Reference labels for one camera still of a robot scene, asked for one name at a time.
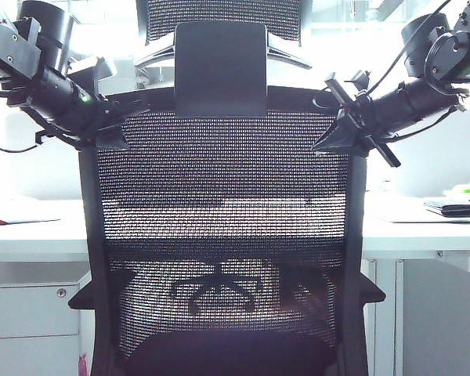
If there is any black chair star base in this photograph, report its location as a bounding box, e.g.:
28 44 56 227
171 262 262 314

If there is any white printed paper sheet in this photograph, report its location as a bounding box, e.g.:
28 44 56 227
0 211 61 228

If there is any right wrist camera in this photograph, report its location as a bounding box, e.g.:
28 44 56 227
344 69 374 99

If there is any dark flat rectangular device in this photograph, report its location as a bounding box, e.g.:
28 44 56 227
422 198 470 211

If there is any black soft pouch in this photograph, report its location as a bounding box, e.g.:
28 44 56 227
440 204 470 218

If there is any grey desk partition screen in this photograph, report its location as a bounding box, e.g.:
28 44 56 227
7 113 81 200
395 135 470 197

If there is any white drawer cabinet with lock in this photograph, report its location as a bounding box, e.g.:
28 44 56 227
0 282 83 376

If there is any white square table leg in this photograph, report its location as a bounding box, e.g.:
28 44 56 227
366 258 396 376

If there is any white side cabinet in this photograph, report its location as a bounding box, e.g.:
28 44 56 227
395 258 470 376

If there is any black cable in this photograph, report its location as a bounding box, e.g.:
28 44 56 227
367 0 455 95
0 136 41 154

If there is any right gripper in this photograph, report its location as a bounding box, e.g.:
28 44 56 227
311 72 401 169

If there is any black mesh office chair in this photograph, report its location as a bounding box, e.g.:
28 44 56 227
67 0 387 376

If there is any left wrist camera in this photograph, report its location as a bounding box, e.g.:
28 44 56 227
68 56 118 93

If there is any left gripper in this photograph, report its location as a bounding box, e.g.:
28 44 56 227
34 92 129 152

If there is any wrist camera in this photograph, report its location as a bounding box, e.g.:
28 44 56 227
344 69 374 99
68 56 118 93

